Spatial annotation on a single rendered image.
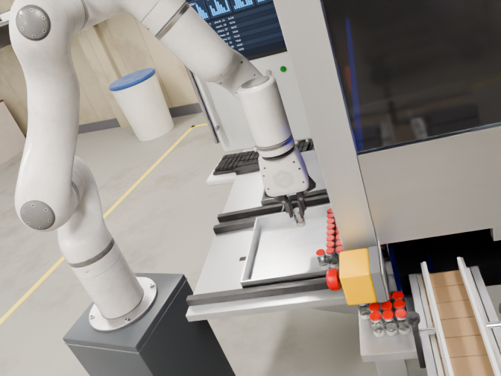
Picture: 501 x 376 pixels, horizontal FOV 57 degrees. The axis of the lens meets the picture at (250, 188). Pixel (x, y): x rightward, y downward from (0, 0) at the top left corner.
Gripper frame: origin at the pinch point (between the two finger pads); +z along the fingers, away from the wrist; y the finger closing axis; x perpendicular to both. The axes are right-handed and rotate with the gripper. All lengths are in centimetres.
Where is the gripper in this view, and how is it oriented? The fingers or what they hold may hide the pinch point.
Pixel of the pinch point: (295, 206)
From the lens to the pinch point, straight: 109.8
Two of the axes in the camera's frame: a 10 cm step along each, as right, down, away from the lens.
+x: 1.5, -5.3, 8.4
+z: 3.1, 8.3, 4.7
